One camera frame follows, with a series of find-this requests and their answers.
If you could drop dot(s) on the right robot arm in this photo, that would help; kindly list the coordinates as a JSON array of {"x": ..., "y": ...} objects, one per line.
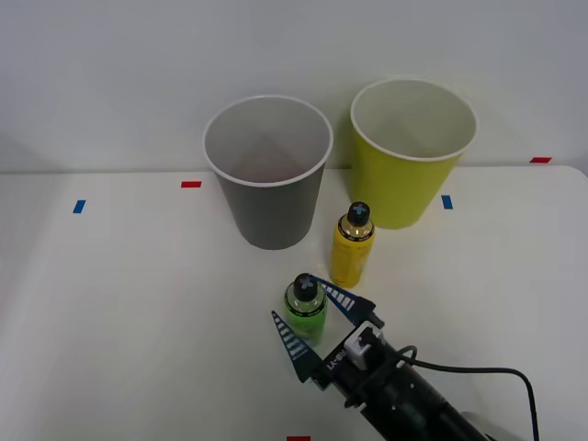
[{"x": 413, "y": 397}]

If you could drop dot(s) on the grey plastic waste bin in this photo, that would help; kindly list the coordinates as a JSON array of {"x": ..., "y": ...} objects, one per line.
[{"x": 271, "y": 216}]

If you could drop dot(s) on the yellow-green plastic waste bin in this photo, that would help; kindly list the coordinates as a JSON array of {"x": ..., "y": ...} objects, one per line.
[{"x": 395, "y": 188}]

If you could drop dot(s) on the yellow label plastic bottle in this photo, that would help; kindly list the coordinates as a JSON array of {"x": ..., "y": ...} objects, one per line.
[{"x": 351, "y": 257}]

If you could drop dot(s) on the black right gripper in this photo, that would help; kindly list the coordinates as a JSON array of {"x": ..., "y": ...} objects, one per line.
[{"x": 336, "y": 364}]

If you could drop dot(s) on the green plastic bottle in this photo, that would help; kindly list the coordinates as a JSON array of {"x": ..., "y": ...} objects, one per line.
[{"x": 305, "y": 324}]

